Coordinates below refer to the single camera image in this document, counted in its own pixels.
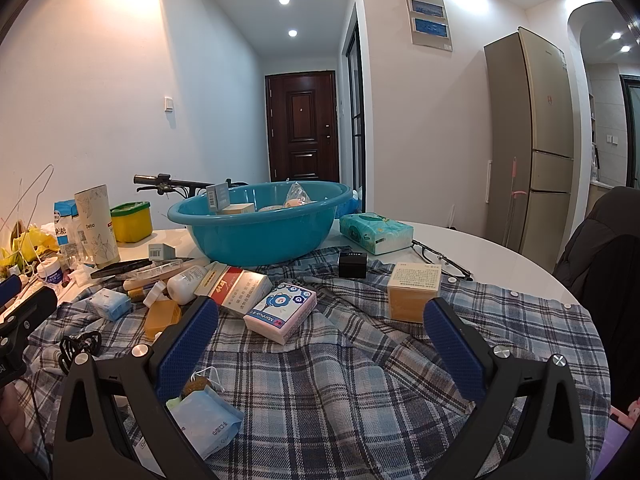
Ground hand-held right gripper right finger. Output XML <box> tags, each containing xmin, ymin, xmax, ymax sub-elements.
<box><xmin>422</xmin><ymin>296</ymin><xmax>587</xmax><ymax>480</ymax></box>

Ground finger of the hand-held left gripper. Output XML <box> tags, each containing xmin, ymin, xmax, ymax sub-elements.
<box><xmin>0</xmin><ymin>274</ymin><xmax>25</xmax><ymax>308</ymax></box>
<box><xmin>0</xmin><ymin>286</ymin><xmax>59</xmax><ymax>336</ymax></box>

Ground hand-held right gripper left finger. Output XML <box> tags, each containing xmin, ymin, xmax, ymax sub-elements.
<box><xmin>52</xmin><ymin>296</ymin><xmax>221</xmax><ymax>480</ymax></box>

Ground brown-haired yellow figurine keychain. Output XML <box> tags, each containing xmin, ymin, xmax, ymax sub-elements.
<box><xmin>182</xmin><ymin>367</ymin><xmax>224</xmax><ymax>402</ymax></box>

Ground orange translucent case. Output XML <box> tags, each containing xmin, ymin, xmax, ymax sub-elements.
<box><xmin>145</xmin><ymin>300</ymin><xmax>182</xmax><ymax>341</ymax></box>

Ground white box with blue circles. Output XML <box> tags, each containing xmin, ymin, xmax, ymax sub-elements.
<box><xmin>244</xmin><ymin>282</ymin><xmax>318</xmax><ymax>345</ymax></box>

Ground blue plastic basin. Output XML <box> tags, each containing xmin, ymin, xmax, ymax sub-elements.
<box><xmin>167</xmin><ymin>180</ymin><xmax>352</xmax><ymax>268</ymax></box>

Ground yellow container with green lid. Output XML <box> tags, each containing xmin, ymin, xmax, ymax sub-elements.
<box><xmin>110</xmin><ymin>201</ymin><xmax>152</xmax><ymax>244</ymax></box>

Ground person's left hand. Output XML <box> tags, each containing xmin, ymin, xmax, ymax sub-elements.
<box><xmin>0</xmin><ymin>390</ymin><xmax>33</xmax><ymax>456</ymax></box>

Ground white jar with blue label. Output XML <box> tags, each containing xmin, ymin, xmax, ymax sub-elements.
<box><xmin>37</xmin><ymin>257</ymin><xmax>65</xmax><ymax>286</ymax></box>

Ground yellow plastic bag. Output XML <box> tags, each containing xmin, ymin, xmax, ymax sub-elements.
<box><xmin>0</xmin><ymin>225</ymin><xmax>58</xmax><ymax>272</ymax></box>

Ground black hair clip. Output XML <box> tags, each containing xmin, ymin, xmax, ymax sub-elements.
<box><xmin>59</xmin><ymin>331</ymin><xmax>103</xmax><ymax>373</ymax></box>

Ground white lotion bottle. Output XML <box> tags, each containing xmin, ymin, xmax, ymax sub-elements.
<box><xmin>166</xmin><ymin>265</ymin><xmax>208</xmax><ymax>306</ymax></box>

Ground orange box with white label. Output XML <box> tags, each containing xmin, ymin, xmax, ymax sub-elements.
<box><xmin>387</xmin><ymin>262</ymin><xmax>443</xmax><ymax>323</ymax></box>

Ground small blue tissue pack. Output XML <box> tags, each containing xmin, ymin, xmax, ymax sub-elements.
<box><xmin>87</xmin><ymin>288</ymin><xmax>132</xmax><ymax>320</ymax></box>

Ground light blue wipes packet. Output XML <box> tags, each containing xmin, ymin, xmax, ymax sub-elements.
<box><xmin>167</xmin><ymin>385</ymin><xmax>246</xmax><ymax>461</ymax></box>

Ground blue and white box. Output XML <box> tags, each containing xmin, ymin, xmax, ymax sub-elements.
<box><xmin>54</xmin><ymin>200</ymin><xmax>82</xmax><ymax>261</ymax></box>

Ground red and white carton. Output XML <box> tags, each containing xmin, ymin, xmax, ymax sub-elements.
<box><xmin>194</xmin><ymin>262</ymin><xmax>273</xmax><ymax>318</ymax></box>

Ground clear toothbrush tube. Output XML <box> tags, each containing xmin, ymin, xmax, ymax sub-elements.
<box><xmin>122</xmin><ymin>260</ymin><xmax>183</xmax><ymax>283</ymax></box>

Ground black eyeglasses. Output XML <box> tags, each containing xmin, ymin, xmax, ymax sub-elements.
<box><xmin>411</xmin><ymin>240</ymin><xmax>473</xmax><ymax>282</ymax></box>

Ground black phone case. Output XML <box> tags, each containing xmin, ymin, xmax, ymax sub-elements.
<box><xmin>90</xmin><ymin>259</ymin><xmax>153</xmax><ymax>280</ymax></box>

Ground white patterned paper tube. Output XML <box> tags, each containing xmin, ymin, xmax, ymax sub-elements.
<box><xmin>75</xmin><ymin>185</ymin><xmax>120</xmax><ymax>268</ymax></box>

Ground small black box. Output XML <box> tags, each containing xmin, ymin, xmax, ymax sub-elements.
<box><xmin>338</xmin><ymin>251</ymin><xmax>368</xmax><ymax>279</ymax></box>

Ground plaid shirt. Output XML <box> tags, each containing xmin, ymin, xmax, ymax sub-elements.
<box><xmin>22</xmin><ymin>245</ymin><xmax>613</xmax><ymax>480</ymax></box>

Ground green tissue pack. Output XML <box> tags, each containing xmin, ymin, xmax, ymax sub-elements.
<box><xmin>340</xmin><ymin>212</ymin><xmax>414</xmax><ymax>256</ymax></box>

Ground grey-blue box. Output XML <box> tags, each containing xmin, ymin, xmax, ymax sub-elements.
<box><xmin>206</xmin><ymin>182</ymin><xmax>232</xmax><ymax>214</ymax></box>

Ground black jacket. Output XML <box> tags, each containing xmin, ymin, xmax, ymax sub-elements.
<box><xmin>552</xmin><ymin>186</ymin><xmax>640</xmax><ymax>411</ymax></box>

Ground blue plastic bag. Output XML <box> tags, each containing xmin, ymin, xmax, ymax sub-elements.
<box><xmin>337</xmin><ymin>189</ymin><xmax>362</xmax><ymax>218</ymax></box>

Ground cartoon printed bag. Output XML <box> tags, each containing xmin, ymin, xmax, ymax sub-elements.
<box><xmin>607</xmin><ymin>394</ymin><xmax>640</xmax><ymax>443</ymax></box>

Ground clear plastic bag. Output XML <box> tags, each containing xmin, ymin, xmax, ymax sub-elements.
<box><xmin>284</xmin><ymin>181</ymin><xmax>313</xmax><ymax>208</ymax></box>

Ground gold refrigerator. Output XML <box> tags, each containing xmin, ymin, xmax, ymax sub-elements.
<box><xmin>483</xmin><ymin>26</ymin><xmax>576</xmax><ymax>273</ymax></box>

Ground dark wooden door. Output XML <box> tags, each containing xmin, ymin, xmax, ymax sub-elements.
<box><xmin>265</xmin><ymin>72</ymin><xmax>341</xmax><ymax>183</ymax></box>

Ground black-framed glass door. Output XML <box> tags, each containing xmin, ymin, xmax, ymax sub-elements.
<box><xmin>344</xmin><ymin>4</ymin><xmax>367</xmax><ymax>206</ymax></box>

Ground wire clothes hanger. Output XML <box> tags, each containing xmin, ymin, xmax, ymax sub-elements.
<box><xmin>0</xmin><ymin>164</ymin><xmax>54</xmax><ymax>261</ymax></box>

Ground pink-handled broom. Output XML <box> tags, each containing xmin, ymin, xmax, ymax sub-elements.
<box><xmin>501</xmin><ymin>156</ymin><xmax>530</xmax><ymax>247</ymax></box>

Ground black scooter handlebar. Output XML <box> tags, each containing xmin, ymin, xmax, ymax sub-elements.
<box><xmin>133</xmin><ymin>174</ymin><xmax>248</xmax><ymax>198</ymax></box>

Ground grey wall electrical panel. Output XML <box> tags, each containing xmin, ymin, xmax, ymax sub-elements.
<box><xmin>404</xmin><ymin>0</ymin><xmax>453</xmax><ymax>52</ymax></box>

